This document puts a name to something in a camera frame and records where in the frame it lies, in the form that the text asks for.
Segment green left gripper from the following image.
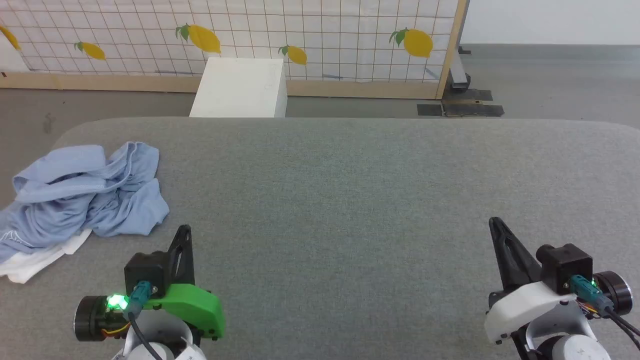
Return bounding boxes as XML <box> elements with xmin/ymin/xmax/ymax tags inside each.
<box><xmin>74</xmin><ymin>225</ymin><xmax>227</xmax><ymax>343</ymax></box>

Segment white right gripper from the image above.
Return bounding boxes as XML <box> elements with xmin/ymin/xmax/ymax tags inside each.
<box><xmin>484</xmin><ymin>216</ymin><xmax>634</xmax><ymax>347</ymax></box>

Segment light blue and white shirt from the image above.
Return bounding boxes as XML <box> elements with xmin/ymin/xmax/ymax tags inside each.
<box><xmin>0</xmin><ymin>141</ymin><xmax>171</xmax><ymax>284</ymax></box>

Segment black floor plates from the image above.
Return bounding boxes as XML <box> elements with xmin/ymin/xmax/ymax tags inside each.
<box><xmin>417</xmin><ymin>88</ymin><xmax>505</xmax><ymax>119</ymax></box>

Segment white box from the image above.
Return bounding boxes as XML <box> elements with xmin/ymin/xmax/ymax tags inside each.
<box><xmin>189</xmin><ymin>57</ymin><xmax>289</xmax><ymax>119</ymax></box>

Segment grey metal partition foot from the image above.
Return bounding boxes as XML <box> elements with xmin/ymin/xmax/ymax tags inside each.
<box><xmin>449</xmin><ymin>45</ymin><xmax>472</xmax><ymax>93</ymax></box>

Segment lemon print partition screen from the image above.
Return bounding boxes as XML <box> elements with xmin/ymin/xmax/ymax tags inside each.
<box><xmin>0</xmin><ymin>0</ymin><xmax>470</xmax><ymax>100</ymax></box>

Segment white board panel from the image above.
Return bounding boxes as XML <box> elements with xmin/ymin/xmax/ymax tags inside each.
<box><xmin>0</xmin><ymin>31</ymin><xmax>31</xmax><ymax>73</ymax></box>

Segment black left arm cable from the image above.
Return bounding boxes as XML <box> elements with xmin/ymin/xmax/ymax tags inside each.
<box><xmin>123</xmin><ymin>281</ymin><xmax>166</xmax><ymax>360</ymax></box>

